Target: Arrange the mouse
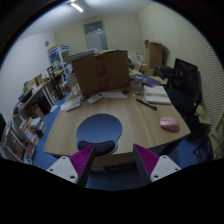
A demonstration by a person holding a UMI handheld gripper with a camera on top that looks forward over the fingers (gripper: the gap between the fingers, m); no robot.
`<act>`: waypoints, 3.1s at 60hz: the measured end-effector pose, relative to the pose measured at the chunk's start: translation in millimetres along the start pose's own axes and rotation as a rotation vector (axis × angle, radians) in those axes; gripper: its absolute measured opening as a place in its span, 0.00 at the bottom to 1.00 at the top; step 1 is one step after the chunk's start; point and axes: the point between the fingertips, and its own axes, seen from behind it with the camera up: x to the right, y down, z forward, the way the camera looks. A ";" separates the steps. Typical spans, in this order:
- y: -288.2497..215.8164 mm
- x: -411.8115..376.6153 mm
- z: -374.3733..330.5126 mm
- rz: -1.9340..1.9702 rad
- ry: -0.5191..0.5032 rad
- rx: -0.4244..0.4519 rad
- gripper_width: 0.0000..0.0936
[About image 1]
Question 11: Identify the black office chair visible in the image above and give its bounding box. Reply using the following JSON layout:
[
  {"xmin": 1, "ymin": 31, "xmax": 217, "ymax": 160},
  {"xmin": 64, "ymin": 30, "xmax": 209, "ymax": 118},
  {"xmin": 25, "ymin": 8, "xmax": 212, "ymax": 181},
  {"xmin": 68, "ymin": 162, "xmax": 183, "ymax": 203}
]
[{"xmin": 166, "ymin": 57, "xmax": 203, "ymax": 134}]

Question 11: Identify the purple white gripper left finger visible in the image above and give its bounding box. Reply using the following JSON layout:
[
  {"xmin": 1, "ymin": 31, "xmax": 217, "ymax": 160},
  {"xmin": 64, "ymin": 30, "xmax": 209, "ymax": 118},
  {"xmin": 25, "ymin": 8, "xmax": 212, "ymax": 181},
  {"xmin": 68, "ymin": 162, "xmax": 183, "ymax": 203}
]
[{"xmin": 47, "ymin": 145, "xmax": 96, "ymax": 187}]

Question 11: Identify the tall cardboard box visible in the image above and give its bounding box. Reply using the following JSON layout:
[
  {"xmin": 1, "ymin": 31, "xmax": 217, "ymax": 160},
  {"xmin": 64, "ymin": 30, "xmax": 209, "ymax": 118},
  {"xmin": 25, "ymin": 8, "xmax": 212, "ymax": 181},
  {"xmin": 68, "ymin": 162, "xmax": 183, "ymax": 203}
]
[{"xmin": 144, "ymin": 40, "xmax": 163, "ymax": 69}]

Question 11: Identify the large cardboard box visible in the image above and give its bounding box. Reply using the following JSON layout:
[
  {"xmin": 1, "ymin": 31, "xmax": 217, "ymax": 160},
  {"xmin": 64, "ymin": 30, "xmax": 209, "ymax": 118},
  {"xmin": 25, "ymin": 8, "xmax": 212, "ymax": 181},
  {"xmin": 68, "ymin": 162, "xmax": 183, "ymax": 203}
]
[{"xmin": 72, "ymin": 50, "xmax": 130, "ymax": 95}]

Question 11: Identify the wooden shelf unit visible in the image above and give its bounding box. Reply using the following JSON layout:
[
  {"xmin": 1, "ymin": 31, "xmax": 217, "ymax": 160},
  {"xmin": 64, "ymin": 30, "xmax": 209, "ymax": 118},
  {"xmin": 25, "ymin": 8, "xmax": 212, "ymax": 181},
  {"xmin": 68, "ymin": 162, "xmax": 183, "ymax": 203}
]
[{"xmin": 0, "ymin": 72, "xmax": 64, "ymax": 164}]

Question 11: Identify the ceiling light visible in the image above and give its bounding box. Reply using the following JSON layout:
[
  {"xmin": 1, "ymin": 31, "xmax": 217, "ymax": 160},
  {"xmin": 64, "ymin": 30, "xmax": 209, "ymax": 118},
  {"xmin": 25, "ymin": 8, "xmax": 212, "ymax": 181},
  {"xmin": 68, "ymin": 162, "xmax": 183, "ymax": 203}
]
[{"xmin": 70, "ymin": 3, "xmax": 83, "ymax": 13}]

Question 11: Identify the white remote control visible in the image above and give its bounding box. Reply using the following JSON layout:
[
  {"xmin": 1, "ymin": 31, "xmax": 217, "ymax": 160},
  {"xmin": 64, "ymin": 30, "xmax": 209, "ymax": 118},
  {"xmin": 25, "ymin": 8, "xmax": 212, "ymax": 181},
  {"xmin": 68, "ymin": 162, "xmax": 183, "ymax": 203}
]
[{"xmin": 87, "ymin": 93, "xmax": 104, "ymax": 104}]

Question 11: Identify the glass display cabinet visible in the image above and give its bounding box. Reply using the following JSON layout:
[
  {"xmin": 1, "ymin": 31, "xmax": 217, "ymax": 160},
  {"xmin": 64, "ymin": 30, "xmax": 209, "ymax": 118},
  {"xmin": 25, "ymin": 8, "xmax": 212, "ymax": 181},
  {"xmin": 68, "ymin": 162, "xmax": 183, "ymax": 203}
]
[{"xmin": 48, "ymin": 45, "xmax": 71, "ymax": 79}]

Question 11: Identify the pink computer mouse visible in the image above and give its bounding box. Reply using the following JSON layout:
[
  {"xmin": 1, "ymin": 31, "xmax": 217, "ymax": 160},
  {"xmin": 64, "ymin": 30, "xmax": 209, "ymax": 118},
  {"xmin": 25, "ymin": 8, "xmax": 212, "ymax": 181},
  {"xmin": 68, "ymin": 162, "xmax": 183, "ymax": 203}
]
[{"xmin": 160, "ymin": 117, "xmax": 179, "ymax": 132}]

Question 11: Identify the blue folder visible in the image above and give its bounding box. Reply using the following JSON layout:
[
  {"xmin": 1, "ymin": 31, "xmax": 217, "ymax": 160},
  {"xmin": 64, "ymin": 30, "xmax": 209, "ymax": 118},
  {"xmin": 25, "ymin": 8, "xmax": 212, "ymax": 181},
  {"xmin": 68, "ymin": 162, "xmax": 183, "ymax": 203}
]
[{"xmin": 130, "ymin": 74, "xmax": 160, "ymax": 87}]

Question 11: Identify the white door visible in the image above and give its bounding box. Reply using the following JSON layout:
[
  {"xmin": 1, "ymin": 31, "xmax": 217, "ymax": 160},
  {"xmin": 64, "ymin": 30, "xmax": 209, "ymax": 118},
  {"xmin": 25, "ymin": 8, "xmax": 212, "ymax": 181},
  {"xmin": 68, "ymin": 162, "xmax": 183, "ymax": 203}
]
[{"xmin": 83, "ymin": 21, "xmax": 108, "ymax": 50}]

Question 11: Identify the blue mouse pad wrist rest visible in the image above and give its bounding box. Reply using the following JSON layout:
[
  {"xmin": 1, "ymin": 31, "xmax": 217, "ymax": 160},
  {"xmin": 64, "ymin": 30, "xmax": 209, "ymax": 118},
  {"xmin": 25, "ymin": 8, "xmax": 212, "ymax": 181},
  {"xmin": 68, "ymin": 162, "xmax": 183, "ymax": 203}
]
[{"xmin": 76, "ymin": 114, "xmax": 122, "ymax": 157}]

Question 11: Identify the black pen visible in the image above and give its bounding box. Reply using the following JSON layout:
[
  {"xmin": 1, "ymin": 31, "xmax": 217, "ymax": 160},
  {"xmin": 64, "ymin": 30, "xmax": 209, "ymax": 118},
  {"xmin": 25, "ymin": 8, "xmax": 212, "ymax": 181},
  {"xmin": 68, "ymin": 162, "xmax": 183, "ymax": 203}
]
[{"xmin": 136, "ymin": 99, "xmax": 157, "ymax": 110}]

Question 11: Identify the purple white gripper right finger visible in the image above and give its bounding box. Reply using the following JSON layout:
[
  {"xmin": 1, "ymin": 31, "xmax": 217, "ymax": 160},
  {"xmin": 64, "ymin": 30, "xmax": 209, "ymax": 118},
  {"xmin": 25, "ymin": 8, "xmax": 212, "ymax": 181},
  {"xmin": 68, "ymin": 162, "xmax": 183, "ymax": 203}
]
[{"xmin": 133, "ymin": 144, "xmax": 180, "ymax": 185}]

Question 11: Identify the white open book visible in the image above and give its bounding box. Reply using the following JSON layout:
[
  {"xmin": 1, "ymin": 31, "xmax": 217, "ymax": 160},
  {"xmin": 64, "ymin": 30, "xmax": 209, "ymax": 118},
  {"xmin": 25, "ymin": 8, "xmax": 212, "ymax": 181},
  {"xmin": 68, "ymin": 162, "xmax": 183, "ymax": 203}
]
[{"xmin": 144, "ymin": 86, "xmax": 171, "ymax": 104}]

